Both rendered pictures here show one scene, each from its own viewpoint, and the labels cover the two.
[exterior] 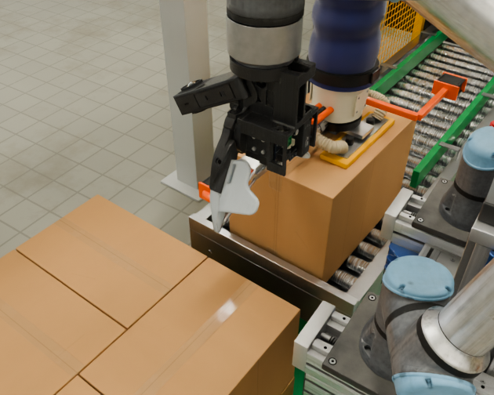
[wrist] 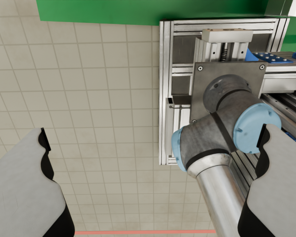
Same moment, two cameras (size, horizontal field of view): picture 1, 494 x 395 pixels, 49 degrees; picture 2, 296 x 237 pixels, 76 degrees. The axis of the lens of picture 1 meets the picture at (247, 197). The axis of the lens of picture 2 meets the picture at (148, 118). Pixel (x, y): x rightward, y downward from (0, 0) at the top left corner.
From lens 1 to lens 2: 65 cm
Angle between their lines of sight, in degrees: 70
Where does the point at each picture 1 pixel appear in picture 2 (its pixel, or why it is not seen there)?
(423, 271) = not seen: hidden behind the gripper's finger
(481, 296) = (218, 211)
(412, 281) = (247, 134)
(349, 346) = (215, 72)
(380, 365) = (206, 97)
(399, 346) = (196, 135)
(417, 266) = not seen: hidden behind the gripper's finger
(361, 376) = (198, 87)
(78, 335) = not seen: outside the picture
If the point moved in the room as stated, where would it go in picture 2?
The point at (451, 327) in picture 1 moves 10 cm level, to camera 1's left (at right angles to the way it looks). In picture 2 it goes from (204, 178) to (182, 150)
